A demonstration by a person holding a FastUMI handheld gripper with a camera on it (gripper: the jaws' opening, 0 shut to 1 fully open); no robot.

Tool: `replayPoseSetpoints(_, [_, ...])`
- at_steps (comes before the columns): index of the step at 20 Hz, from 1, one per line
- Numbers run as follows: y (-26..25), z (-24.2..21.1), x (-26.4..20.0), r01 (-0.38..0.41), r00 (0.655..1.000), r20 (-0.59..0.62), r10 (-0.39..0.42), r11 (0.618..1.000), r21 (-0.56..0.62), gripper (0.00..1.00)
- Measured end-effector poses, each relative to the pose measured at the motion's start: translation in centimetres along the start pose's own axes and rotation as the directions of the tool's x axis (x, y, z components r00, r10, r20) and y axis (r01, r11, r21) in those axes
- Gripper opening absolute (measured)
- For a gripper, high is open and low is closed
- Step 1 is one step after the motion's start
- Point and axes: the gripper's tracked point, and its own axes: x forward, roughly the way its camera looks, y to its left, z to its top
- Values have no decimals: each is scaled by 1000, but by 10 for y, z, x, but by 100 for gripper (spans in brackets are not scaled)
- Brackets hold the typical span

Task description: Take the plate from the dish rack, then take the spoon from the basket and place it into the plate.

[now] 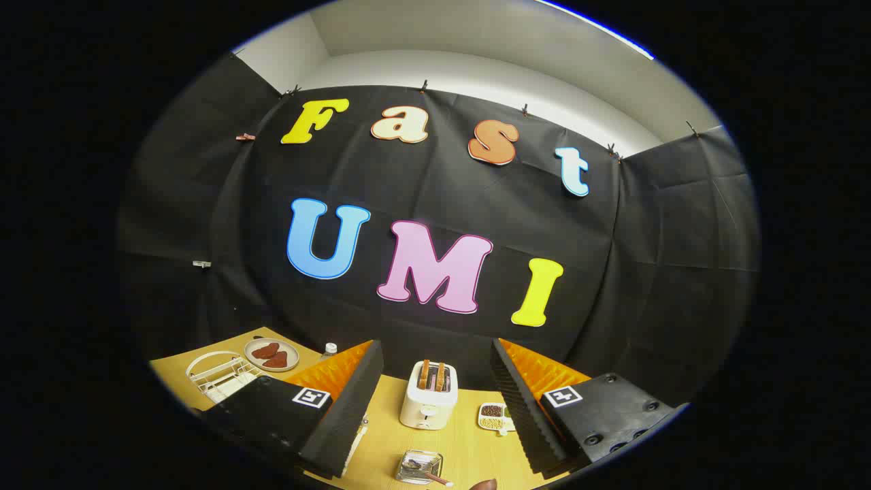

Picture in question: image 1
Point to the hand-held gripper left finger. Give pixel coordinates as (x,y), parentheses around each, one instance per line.
(347,415)

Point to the red meat piece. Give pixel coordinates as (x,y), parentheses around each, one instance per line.
(265,350)
(276,361)

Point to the toast bread slice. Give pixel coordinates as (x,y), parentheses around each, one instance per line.
(424,375)
(440,377)

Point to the white toaster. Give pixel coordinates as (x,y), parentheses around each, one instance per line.
(427,407)

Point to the green label drink bottle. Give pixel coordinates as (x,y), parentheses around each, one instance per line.
(329,350)

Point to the white divided snack tray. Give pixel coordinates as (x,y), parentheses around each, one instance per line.
(493,416)

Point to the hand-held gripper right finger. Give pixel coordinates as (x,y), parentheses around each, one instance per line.
(524,422)

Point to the black backdrop cloth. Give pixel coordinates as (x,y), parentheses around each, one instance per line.
(435,184)

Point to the small plate with meat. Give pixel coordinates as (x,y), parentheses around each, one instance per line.
(289,350)

